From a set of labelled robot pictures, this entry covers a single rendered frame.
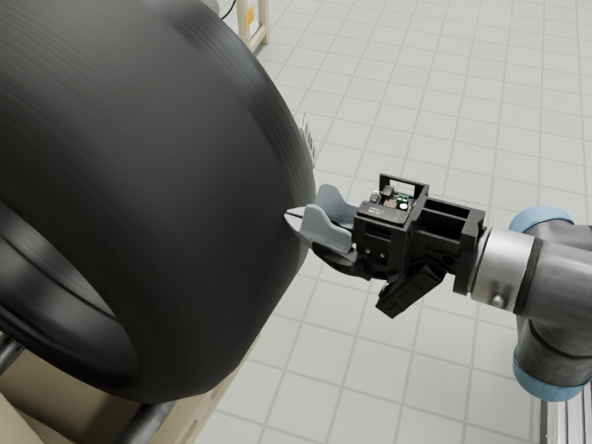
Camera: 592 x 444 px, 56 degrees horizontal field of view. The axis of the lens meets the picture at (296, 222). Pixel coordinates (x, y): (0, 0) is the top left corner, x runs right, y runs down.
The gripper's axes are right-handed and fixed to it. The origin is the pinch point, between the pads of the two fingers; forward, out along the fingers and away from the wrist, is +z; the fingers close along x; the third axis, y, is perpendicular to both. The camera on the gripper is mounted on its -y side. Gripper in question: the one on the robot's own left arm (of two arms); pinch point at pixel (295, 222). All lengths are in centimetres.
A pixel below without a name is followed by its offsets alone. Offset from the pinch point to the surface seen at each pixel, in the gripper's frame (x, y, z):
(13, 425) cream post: 29.4, -15.2, 23.4
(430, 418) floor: -47, -127, -12
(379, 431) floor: -36, -126, 1
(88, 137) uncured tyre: 13.5, 18.2, 10.8
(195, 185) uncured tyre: 9.1, 11.4, 4.7
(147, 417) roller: 17.4, -31.6, 18.8
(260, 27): -219, -98, 144
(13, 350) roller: 18, -30, 46
